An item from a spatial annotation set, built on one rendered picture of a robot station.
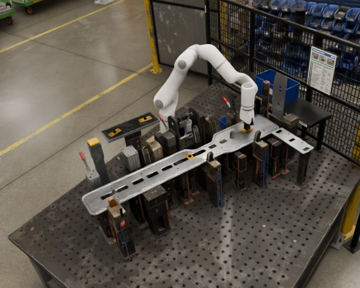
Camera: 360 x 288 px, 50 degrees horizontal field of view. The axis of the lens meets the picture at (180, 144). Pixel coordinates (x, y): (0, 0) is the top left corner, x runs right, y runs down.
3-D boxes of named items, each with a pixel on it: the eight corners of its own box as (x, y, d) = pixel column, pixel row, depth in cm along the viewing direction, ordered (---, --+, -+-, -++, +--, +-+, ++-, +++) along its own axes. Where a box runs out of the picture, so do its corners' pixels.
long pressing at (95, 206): (93, 220, 210) (92, 218, 209) (79, 196, 225) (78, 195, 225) (281, 128, 262) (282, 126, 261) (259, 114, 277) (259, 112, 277)
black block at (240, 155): (240, 195, 255) (241, 162, 238) (230, 186, 263) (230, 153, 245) (250, 190, 258) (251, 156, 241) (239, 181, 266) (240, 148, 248)
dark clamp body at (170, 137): (172, 186, 268) (166, 142, 245) (163, 175, 278) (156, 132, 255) (185, 179, 272) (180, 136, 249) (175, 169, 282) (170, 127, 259)
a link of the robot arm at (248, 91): (244, 98, 254) (239, 105, 248) (244, 80, 246) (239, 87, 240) (256, 100, 250) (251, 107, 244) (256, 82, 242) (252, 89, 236)
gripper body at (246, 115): (238, 104, 252) (238, 119, 259) (248, 111, 245) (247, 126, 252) (247, 100, 255) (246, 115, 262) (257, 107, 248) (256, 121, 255)
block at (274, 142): (272, 180, 264) (274, 148, 247) (261, 171, 272) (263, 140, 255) (282, 174, 267) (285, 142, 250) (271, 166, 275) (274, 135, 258)
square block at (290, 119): (286, 163, 277) (291, 121, 255) (279, 157, 282) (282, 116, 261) (295, 158, 280) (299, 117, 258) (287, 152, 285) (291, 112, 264)
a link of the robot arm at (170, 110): (156, 120, 286) (154, 92, 271) (167, 107, 299) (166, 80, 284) (170, 123, 281) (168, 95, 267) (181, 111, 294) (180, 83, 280)
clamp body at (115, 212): (125, 264, 220) (112, 222, 198) (114, 247, 230) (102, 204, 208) (141, 255, 224) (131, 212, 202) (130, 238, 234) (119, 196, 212)
